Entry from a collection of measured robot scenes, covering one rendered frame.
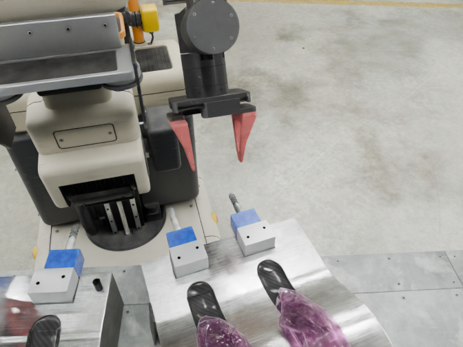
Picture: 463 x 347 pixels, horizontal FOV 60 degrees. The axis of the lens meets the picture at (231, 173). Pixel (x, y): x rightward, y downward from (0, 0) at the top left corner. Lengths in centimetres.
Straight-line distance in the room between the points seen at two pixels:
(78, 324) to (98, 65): 41
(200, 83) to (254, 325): 31
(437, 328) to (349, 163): 151
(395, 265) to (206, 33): 49
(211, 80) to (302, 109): 196
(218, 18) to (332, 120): 198
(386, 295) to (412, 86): 228
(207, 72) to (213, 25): 9
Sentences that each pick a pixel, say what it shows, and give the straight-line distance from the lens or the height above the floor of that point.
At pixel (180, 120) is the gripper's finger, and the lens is 53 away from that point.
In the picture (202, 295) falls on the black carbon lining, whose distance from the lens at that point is 60.
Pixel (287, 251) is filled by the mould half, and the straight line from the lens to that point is 64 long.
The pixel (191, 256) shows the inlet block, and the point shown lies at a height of 88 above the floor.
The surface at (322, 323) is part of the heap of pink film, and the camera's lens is 52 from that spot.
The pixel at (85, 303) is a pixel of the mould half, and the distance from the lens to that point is 58.
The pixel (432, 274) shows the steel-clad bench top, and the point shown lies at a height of 80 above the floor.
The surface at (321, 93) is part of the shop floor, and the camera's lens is 262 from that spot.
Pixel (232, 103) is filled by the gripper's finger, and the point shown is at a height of 108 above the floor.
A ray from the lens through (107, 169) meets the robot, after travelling 91.
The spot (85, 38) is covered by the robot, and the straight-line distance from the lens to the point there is 77.
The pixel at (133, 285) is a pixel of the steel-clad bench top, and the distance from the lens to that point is 68.
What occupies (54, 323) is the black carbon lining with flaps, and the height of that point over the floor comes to 89.
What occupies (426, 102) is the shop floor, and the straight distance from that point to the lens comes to 274.
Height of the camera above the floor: 137
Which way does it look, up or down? 44 degrees down
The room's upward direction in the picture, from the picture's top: straight up
